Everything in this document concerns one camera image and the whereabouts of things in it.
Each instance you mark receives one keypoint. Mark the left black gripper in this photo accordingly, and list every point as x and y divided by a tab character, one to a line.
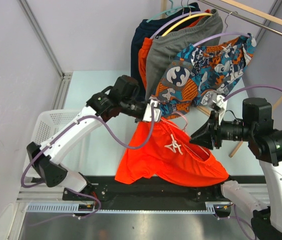
145	103

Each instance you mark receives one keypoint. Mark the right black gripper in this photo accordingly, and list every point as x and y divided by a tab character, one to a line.
211	132

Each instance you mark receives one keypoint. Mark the bright orange shorts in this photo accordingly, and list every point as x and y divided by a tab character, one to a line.
170	156

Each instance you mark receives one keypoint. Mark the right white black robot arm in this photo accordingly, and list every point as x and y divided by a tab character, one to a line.
256	128

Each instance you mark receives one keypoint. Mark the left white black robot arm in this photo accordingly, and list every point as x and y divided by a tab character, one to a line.
46	157

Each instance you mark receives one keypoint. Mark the dark orange hanging shorts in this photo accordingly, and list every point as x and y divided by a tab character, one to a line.
142	56

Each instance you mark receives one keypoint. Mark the patterned blue orange shorts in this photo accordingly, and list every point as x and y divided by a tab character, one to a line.
198	73

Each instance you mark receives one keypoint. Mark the grey shorts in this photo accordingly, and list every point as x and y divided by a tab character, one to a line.
165	48

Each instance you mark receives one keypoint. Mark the navy blue shorts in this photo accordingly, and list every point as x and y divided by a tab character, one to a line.
146	30

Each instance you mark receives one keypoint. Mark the purple hanger rear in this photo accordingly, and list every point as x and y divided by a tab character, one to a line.
175	19

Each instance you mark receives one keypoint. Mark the purple hanger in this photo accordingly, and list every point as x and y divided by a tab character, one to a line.
213	24
175	19

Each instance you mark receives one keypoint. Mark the purple hanger front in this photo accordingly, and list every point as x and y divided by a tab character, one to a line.
213	24

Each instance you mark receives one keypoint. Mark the teal hanger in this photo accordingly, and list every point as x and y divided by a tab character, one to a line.
168	8

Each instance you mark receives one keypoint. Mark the yellow hanger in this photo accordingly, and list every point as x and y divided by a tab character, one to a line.
184	20

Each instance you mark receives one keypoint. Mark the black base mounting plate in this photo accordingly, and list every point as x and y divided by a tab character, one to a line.
157	195

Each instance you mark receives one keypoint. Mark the white plastic laundry basket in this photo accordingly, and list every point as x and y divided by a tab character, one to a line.
50	123

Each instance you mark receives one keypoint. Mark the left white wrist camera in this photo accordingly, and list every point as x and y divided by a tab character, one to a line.
152	111

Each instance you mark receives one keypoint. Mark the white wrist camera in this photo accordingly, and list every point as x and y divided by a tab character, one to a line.
152	111
219	104

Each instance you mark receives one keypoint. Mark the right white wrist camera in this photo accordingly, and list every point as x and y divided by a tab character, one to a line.
219	104

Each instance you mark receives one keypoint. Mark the white slotted cable duct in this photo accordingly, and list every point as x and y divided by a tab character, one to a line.
76	208

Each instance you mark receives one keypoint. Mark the aluminium frame post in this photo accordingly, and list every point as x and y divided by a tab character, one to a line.
34	23

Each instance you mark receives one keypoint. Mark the metal clothes rail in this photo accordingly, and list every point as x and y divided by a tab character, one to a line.
237	15

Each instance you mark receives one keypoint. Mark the wooden clothes rack frame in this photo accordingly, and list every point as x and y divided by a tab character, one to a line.
269	19

